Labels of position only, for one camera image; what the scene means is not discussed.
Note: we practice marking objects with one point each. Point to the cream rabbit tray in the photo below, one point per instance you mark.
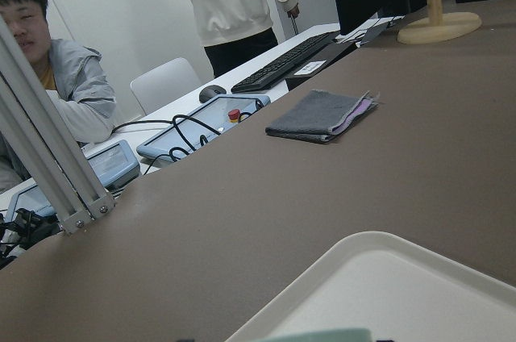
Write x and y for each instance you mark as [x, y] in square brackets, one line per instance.
[396, 289]

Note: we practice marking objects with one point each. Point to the blue teach pendant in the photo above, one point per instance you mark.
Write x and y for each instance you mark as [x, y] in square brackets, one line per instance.
[115, 166]
[188, 133]

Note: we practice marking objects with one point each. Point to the black keyboard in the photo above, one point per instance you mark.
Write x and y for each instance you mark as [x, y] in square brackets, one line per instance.
[276, 70]

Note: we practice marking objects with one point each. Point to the black computer mouse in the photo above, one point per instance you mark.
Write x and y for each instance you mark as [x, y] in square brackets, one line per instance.
[209, 92]

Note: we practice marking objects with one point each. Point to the folded grey cloth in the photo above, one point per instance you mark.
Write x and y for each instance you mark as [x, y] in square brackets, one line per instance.
[321, 116]

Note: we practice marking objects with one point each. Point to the white chair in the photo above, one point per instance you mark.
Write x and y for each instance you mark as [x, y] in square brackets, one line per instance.
[164, 84]

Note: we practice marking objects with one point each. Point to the seated person grey jacket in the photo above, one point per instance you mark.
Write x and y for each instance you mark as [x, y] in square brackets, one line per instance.
[71, 74]

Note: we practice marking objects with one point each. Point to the wooden mug tree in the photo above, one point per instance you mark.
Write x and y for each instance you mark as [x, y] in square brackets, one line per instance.
[438, 27]

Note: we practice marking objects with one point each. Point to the aluminium frame post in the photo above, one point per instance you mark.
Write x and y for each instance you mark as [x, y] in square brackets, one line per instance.
[35, 130]

